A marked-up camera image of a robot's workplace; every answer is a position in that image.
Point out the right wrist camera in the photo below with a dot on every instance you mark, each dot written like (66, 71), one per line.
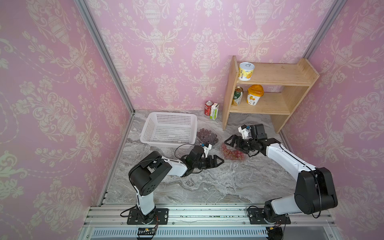
(255, 132)

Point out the dark red grape bunch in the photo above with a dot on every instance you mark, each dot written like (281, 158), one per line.
(202, 135)

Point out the white perforated plastic basket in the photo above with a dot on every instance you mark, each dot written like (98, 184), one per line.
(169, 130)

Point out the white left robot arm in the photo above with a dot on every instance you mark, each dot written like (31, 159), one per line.
(147, 175)

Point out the black grape bunch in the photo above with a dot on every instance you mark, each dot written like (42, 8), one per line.
(212, 139)

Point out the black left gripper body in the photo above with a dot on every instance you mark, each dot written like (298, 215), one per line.
(203, 163)

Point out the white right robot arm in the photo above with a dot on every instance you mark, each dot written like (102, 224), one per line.
(315, 190)

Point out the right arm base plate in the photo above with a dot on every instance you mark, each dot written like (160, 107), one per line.
(258, 216)

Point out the wooden shelf unit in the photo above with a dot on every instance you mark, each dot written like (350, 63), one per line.
(297, 80)

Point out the aluminium rail frame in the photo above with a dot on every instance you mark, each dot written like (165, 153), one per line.
(204, 222)

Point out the red soda can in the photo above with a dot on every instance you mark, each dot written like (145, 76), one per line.
(208, 107)

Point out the green white carton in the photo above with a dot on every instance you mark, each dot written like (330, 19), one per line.
(214, 111)

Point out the yellow lidded cup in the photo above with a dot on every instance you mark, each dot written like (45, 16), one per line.
(255, 92)

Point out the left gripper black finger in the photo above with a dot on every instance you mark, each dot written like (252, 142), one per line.
(216, 163)
(216, 158)

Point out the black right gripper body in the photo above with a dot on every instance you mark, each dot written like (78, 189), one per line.
(245, 145)

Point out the yellow can white lid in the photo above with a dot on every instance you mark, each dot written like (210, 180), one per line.
(246, 70)

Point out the green drink can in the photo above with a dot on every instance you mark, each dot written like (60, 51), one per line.
(238, 94)

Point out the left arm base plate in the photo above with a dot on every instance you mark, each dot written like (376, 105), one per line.
(156, 216)

